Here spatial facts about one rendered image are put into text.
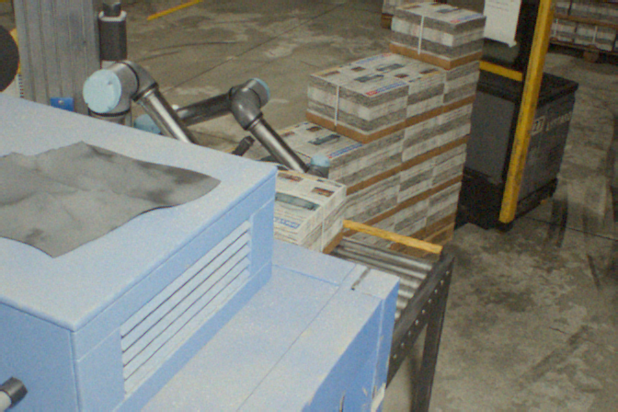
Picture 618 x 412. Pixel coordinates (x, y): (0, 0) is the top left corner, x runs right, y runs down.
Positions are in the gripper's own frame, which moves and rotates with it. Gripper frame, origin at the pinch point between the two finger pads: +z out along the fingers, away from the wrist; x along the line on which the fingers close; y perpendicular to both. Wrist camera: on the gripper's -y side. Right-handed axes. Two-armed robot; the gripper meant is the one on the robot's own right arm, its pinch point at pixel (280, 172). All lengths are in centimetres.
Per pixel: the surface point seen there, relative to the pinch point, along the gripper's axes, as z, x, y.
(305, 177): -4.9, -41.6, 14.8
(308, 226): 6.1, -14.5, 21.0
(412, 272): 38, -38, 39
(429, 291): 46, -28, 40
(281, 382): 45, 123, -15
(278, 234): -1.7, -8.4, 23.5
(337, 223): 9, -40, 29
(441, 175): 23, -191, 51
